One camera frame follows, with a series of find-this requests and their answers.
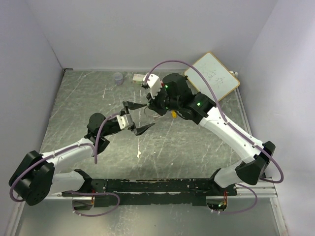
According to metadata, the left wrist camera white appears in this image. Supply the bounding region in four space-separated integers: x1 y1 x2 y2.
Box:
116 114 133 130

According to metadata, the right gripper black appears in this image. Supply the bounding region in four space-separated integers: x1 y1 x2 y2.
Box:
146 85 181 117

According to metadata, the aluminium rail frame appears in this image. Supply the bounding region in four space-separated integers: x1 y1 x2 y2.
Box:
49 68 278 199

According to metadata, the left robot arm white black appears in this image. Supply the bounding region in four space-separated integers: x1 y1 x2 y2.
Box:
9 101 151 206

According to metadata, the white green cardboard box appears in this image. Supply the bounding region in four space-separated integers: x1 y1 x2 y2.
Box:
132 73 146 84

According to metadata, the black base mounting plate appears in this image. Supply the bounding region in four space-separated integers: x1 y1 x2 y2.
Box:
61 177 238 208

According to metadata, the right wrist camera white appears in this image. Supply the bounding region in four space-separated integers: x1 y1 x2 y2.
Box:
142 73 162 99

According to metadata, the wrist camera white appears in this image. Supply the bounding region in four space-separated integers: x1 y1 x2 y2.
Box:
116 114 133 130
142 73 162 99

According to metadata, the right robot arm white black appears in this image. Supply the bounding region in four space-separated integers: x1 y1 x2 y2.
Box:
143 73 276 196

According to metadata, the clear plastic cup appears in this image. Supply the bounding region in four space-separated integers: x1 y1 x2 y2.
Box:
113 72 124 85

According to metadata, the small whiteboard yellow frame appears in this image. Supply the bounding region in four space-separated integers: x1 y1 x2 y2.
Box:
184 52 240 101

